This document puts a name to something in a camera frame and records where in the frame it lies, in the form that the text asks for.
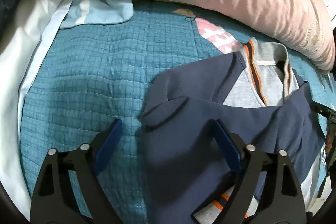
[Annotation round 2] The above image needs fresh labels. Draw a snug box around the teal quilted bedspread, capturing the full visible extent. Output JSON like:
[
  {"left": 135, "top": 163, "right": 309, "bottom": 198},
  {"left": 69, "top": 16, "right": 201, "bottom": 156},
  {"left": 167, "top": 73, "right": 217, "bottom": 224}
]
[{"left": 19, "top": 0, "right": 334, "bottom": 224}]

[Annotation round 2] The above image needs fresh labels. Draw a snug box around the navy grey polo shirt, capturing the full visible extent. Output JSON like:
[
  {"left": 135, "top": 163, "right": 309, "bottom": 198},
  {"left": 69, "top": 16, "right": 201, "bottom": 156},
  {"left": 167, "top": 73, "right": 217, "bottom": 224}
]
[{"left": 142, "top": 39, "right": 325, "bottom": 223}]

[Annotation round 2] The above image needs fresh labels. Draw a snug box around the white sheet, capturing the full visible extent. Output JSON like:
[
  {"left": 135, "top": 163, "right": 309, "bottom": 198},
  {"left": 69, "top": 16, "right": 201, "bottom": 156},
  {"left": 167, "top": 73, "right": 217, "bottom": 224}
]
[{"left": 1, "top": 0, "right": 72, "bottom": 219}]

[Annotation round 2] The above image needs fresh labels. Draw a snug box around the light blue cloth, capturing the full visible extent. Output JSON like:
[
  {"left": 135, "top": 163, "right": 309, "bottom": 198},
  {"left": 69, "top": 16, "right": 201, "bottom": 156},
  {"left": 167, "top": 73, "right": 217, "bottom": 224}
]
[{"left": 60, "top": 0, "right": 134, "bottom": 29}]

